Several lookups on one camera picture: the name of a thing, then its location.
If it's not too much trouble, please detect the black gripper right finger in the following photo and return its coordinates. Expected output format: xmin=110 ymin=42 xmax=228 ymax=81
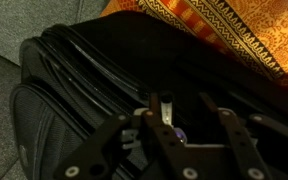
xmin=198 ymin=92 xmax=288 ymax=180

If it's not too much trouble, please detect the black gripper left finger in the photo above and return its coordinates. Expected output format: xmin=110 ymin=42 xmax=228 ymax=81
xmin=52 ymin=92 xmax=205 ymax=180

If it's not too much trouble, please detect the black fabric wheeled suitcase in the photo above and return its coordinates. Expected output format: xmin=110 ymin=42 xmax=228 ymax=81
xmin=9 ymin=9 xmax=288 ymax=180

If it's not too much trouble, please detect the orange patterned pillow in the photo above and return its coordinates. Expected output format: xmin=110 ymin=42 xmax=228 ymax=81
xmin=98 ymin=0 xmax=288 ymax=96

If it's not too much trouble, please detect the grey fabric sofa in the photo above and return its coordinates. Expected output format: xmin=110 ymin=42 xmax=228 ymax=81
xmin=0 ymin=0 xmax=112 ymax=180

